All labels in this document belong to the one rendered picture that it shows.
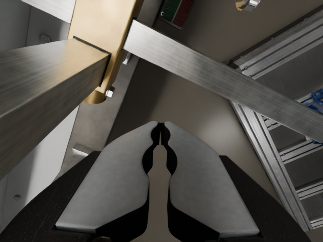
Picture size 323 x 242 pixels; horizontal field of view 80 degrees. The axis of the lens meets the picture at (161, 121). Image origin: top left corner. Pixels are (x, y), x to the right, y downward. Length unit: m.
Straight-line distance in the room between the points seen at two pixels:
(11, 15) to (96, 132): 0.26
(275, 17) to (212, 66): 0.98
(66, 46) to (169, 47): 0.10
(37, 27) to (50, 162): 0.36
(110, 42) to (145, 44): 0.03
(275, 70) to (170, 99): 0.54
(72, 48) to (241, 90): 0.17
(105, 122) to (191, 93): 0.77
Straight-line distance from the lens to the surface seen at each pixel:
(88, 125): 0.45
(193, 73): 0.22
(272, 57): 0.96
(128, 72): 0.38
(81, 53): 0.17
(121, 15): 0.20
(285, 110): 0.27
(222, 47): 1.11
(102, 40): 0.21
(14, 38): 0.50
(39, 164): 0.69
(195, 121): 1.21
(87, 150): 0.47
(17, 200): 0.82
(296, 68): 1.04
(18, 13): 0.49
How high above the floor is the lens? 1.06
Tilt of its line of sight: 63 degrees down
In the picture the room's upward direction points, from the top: 178 degrees counter-clockwise
